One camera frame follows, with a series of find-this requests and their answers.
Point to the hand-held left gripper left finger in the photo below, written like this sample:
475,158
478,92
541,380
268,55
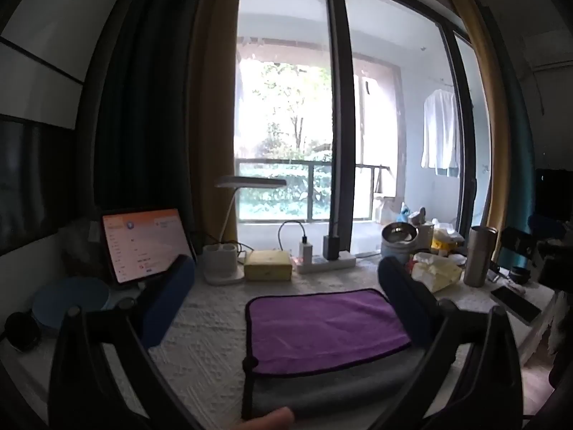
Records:
168,295

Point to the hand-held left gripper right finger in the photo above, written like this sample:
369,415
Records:
403,298

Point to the purple towel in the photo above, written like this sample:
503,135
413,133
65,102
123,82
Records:
322,331

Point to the grey towel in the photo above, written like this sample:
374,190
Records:
335,394

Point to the person's left hand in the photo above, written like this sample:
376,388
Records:
268,420

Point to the yellow plastic packet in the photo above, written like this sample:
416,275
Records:
436,273

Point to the white desk lamp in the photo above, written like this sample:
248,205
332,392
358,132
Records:
221,266

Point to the tablet with lit screen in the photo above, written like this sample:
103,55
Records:
134,242

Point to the white power strip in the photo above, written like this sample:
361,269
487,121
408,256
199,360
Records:
344,260

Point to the yellow and white package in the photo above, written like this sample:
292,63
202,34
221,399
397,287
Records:
447,239

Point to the steel tumbler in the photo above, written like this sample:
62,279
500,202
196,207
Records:
479,257

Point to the black charger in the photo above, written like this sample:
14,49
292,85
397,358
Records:
331,246

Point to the blue bowl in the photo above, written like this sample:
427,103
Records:
67,295

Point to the yellow box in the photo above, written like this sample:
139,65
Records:
267,266

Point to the white charger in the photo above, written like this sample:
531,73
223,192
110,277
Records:
306,251

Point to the black smartphone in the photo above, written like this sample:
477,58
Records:
515,304

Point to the black round object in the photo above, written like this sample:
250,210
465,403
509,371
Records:
21,332

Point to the black device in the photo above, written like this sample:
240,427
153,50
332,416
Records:
555,262

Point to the white hanging shirt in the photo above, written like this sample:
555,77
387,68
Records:
441,130

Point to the balcony railing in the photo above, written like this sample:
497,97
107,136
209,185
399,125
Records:
286,165

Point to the teal curtain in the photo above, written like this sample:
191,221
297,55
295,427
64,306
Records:
521,165

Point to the yellow curtain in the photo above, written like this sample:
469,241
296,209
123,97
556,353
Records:
215,121
485,112

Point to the dark green curtain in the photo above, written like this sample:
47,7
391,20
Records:
143,98

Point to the white air conditioner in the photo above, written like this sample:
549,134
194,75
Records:
548,49

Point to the dark sliding door frame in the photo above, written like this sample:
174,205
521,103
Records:
342,121

